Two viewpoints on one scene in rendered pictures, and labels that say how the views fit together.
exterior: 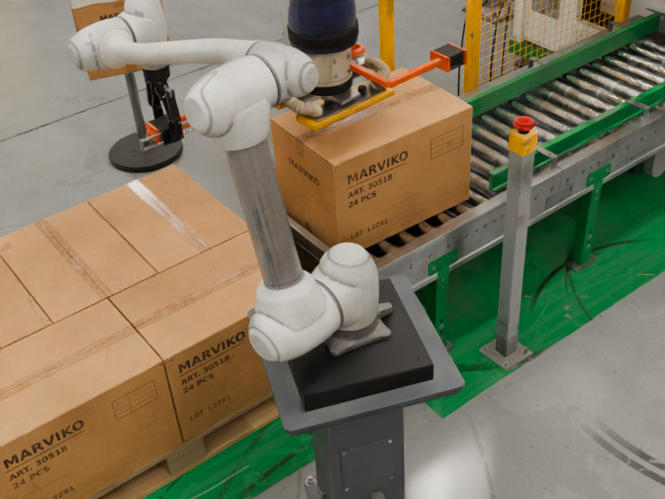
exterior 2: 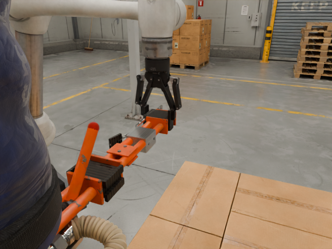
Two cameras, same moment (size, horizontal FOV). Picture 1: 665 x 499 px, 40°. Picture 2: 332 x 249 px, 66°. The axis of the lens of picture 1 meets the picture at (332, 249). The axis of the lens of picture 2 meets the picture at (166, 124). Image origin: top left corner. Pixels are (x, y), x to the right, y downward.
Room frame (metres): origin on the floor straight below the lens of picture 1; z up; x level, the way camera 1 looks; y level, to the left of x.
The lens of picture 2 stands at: (3.02, 0.06, 1.54)
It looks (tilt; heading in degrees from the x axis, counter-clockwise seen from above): 24 degrees down; 148
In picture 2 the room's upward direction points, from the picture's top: straight up
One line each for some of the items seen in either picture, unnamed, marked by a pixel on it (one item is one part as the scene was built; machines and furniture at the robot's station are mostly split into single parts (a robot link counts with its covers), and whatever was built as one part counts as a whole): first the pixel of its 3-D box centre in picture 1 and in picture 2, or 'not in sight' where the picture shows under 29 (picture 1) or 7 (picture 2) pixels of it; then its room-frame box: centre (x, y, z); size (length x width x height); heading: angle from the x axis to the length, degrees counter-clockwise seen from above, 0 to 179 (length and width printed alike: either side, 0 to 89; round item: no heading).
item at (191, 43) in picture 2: not in sight; (189, 36); (-3.59, 5.12, 0.87); 1.21 x 1.02 x 1.74; 123
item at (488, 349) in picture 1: (506, 349); not in sight; (2.53, -0.65, 0.01); 0.15 x 0.15 x 0.03; 35
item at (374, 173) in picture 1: (372, 159); not in sight; (2.82, -0.17, 0.75); 0.60 x 0.40 x 0.40; 122
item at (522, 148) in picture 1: (514, 251); not in sight; (2.53, -0.65, 0.50); 0.07 x 0.07 x 1.00; 35
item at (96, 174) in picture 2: not in sight; (96, 178); (2.55, 0.18, 1.21); 0.10 x 0.08 x 0.06; 36
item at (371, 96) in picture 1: (345, 100); not in sight; (2.62, -0.08, 1.11); 0.34 x 0.10 x 0.05; 126
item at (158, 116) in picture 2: (164, 128); (161, 120); (2.35, 0.47, 1.21); 0.08 x 0.07 x 0.05; 126
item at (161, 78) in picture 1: (157, 79); (157, 72); (2.34, 0.46, 1.37); 0.08 x 0.07 x 0.09; 35
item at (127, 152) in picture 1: (135, 102); not in sight; (4.23, 0.96, 0.31); 0.40 x 0.40 x 0.62
